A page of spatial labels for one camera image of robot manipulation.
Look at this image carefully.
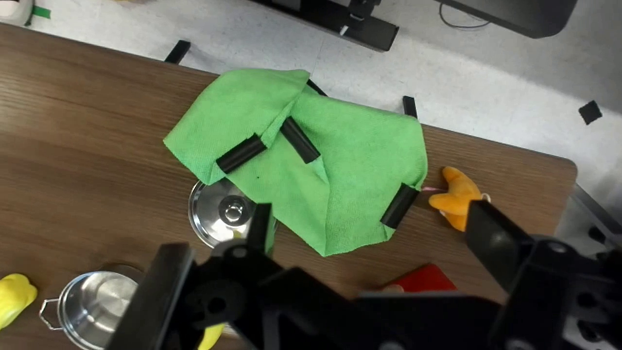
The orange plush toy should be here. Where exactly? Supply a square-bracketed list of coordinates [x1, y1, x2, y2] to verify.
[422, 166, 491, 232]

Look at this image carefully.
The green tape strip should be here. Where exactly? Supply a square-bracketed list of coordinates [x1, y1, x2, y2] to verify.
[25, 5, 52, 26]

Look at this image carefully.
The black cable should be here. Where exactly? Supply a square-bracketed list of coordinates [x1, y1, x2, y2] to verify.
[439, 2, 491, 29]

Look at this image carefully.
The black equipment base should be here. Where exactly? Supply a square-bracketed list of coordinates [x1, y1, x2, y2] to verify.
[250, 0, 400, 52]

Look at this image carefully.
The grey metal frame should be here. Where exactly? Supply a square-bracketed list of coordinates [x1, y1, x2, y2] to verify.
[554, 184, 622, 258]

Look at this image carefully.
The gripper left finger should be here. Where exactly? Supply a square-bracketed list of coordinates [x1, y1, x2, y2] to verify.
[106, 203, 292, 350]

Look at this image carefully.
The black rounded housing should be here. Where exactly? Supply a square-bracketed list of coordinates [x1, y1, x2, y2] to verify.
[437, 0, 579, 39]

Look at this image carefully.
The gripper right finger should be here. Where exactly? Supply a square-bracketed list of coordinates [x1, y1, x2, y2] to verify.
[466, 200, 622, 350]

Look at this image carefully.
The small steel pot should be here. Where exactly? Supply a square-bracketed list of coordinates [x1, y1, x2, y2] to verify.
[39, 270, 142, 350]

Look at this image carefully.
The green cloth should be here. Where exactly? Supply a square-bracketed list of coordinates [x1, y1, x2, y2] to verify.
[163, 69, 429, 257]

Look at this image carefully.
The yellow plush toy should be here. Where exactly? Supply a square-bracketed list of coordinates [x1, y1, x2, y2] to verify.
[0, 273, 38, 330]

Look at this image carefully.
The white object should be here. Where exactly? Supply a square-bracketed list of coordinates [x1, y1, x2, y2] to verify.
[0, 0, 35, 26]

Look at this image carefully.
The steel pot lid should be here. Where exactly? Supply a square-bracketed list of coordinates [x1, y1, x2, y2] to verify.
[188, 177, 277, 249]

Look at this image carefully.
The yellow plastic toy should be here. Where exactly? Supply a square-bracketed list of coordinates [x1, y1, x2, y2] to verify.
[197, 323, 225, 350]

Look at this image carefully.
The red block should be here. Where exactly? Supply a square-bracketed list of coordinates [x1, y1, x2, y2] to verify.
[379, 264, 457, 293]

